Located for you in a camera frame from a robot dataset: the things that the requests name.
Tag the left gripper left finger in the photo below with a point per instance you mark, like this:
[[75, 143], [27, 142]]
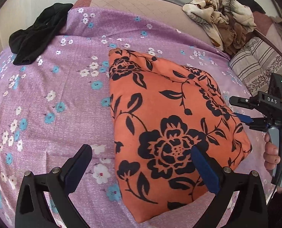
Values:
[[32, 209]]

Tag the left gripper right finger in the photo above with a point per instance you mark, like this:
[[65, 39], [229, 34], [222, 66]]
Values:
[[250, 209]]

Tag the orange floral dress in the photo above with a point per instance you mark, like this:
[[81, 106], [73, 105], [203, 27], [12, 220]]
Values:
[[160, 111]]

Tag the right hand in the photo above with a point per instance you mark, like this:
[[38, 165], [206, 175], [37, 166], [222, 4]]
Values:
[[270, 155]]

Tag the striped cushion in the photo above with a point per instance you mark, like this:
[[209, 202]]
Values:
[[255, 63]]

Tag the beige floral blanket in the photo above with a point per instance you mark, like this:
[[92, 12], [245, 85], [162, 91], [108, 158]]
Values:
[[226, 22]]

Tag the purple floral bedsheet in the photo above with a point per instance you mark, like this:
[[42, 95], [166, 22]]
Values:
[[50, 108]]

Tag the dark garment on headboard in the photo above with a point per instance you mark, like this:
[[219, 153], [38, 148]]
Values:
[[253, 5]]

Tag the pink mattress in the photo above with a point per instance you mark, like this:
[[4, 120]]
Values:
[[158, 10]]

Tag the black garment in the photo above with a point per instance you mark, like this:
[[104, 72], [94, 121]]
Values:
[[28, 44]]

